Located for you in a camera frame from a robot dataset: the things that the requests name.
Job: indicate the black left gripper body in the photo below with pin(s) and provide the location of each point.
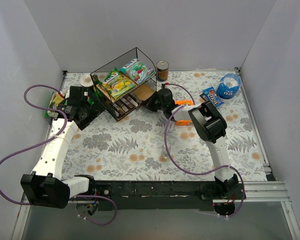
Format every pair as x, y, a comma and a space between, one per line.
94, 107

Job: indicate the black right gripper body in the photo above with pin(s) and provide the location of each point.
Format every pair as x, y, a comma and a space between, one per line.
148, 104

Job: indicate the purple M&M's candy bag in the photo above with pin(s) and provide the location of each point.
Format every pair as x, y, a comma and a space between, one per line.
135, 98

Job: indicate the brown purple chocolate bar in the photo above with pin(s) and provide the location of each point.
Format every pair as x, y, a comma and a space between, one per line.
119, 110

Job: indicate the brown chocolate bar wrapper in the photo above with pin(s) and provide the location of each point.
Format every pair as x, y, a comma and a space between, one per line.
126, 105

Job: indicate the teal Fox's candy bag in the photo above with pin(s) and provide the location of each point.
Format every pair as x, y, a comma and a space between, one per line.
137, 71

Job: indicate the green Fox's candy bag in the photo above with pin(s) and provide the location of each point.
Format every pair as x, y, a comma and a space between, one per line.
117, 84

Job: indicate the blue M&M's candy bag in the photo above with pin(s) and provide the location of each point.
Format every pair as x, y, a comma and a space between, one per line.
209, 94

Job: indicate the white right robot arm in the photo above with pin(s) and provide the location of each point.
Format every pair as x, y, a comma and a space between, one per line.
210, 127

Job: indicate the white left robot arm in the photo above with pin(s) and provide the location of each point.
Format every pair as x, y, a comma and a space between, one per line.
44, 186

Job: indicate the green glass bottle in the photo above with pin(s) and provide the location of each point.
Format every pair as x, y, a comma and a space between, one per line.
96, 82

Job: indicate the dark cup with white lid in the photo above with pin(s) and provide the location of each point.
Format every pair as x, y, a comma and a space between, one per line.
86, 81

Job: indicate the green cassava chips bag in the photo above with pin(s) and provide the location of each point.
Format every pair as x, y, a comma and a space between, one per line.
55, 100

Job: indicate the orange Scrub Daddy box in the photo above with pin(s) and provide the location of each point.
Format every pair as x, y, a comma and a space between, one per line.
186, 103

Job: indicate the food tin can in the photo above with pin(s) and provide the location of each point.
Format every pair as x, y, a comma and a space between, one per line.
162, 70

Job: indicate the blue M&M's character bag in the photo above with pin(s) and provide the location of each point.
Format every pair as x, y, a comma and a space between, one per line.
228, 87

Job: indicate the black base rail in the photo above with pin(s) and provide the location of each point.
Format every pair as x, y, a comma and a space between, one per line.
161, 195

